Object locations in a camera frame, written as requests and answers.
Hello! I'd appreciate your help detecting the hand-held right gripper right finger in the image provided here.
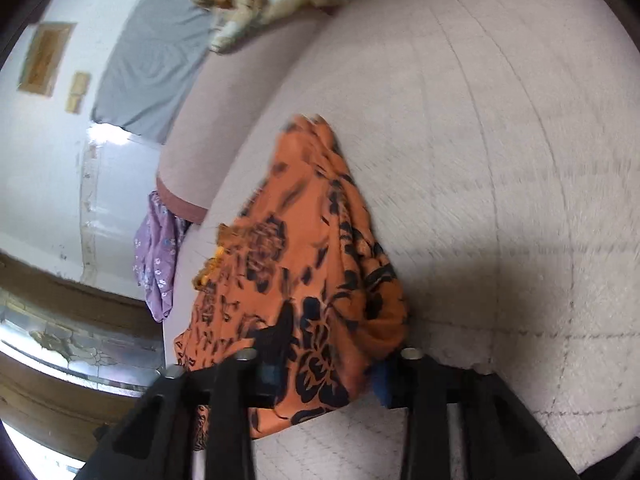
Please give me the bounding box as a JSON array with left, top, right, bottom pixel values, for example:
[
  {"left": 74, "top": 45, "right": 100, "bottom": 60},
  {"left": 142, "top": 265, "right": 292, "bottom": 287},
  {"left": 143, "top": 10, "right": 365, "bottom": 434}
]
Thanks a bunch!
[{"left": 372, "top": 347, "right": 582, "bottom": 480}]

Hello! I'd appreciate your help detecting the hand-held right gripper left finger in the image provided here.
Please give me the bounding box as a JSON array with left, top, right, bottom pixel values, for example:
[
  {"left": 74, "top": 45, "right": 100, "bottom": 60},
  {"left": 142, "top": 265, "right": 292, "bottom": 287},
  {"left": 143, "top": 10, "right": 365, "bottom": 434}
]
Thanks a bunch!
[{"left": 75, "top": 327, "right": 282, "bottom": 480}]

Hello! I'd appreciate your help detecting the orange floral shirt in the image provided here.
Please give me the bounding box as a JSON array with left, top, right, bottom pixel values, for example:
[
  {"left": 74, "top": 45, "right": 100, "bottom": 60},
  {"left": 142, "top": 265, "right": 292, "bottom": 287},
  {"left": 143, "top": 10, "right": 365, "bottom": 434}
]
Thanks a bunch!
[{"left": 174, "top": 114, "right": 410, "bottom": 453}]

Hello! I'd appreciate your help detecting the purple patterned garment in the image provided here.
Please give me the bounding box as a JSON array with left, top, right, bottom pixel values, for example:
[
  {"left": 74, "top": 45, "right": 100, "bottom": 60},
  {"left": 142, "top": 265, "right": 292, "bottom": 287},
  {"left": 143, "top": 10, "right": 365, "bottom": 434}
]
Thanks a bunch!
[{"left": 133, "top": 191, "right": 192, "bottom": 324}]

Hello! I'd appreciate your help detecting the glass window pane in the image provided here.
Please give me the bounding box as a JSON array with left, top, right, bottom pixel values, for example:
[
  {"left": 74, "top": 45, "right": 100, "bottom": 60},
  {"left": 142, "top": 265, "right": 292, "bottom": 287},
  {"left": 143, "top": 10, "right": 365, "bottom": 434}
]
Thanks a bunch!
[{"left": 0, "top": 302, "right": 167, "bottom": 390}]

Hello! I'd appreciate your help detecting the pink bolster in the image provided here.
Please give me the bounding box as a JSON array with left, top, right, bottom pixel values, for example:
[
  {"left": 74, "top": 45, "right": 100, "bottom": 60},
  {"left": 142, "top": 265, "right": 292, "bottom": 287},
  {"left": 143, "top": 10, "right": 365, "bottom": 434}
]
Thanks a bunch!
[{"left": 155, "top": 17, "right": 333, "bottom": 226}]

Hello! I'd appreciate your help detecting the grey pillow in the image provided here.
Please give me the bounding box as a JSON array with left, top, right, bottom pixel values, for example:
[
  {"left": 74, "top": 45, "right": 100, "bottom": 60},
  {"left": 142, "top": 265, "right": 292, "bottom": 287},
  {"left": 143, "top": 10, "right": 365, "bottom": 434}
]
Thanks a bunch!
[{"left": 90, "top": 0, "right": 228, "bottom": 146}]

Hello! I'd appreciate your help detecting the wooden door frame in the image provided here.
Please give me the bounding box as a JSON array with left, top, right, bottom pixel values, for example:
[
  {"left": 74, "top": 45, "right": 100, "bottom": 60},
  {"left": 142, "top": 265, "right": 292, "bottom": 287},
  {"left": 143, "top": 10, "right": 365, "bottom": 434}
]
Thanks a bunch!
[{"left": 0, "top": 249, "right": 168, "bottom": 463}]

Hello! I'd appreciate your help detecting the small framed wall picture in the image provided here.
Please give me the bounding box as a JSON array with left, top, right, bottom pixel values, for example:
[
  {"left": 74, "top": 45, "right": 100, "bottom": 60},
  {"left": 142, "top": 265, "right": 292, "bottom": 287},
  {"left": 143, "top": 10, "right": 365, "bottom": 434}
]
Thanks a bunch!
[{"left": 65, "top": 72, "right": 92, "bottom": 115}]

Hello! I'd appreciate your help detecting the large framed wall picture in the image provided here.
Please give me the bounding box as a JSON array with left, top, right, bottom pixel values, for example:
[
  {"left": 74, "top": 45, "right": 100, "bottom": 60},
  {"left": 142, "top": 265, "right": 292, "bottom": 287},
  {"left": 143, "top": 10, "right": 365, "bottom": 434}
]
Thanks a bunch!
[{"left": 17, "top": 22, "right": 77, "bottom": 97}]

